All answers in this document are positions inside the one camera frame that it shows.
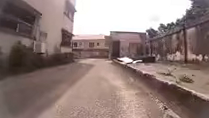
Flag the dark pole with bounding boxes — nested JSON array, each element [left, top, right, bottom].
[[180, 26, 191, 64]]

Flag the pale two-storey building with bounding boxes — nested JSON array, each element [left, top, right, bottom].
[[72, 33, 111, 60]]

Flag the pale corrugated metal sheets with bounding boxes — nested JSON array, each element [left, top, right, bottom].
[[115, 55, 144, 65]]

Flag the group of dark trees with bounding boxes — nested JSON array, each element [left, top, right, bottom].
[[145, 0, 209, 42]]

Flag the raised concrete platform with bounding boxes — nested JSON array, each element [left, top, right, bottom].
[[109, 58, 209, 118]]

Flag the brown dirt road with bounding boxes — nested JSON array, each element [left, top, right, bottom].
[[0, 54, 194, 118]]

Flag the stained concrete boundary wall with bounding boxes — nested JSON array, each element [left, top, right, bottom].
[[147, 11, 209, 65]]

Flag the grey compound wall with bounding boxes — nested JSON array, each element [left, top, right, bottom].
[[72, 48, 110, 60]]

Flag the large pale multi-storey building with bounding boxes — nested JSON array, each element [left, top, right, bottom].
[[0, 0, 78, 86]]

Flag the row of dark bushes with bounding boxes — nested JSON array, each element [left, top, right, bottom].
[[0, 40, 76, 85]]

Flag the small grey concrete building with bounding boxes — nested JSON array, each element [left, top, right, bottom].
[[103, 30, 151, 62]]

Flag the white air conditioner unit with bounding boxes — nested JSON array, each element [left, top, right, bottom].
[[33, 41, 47, 55]]

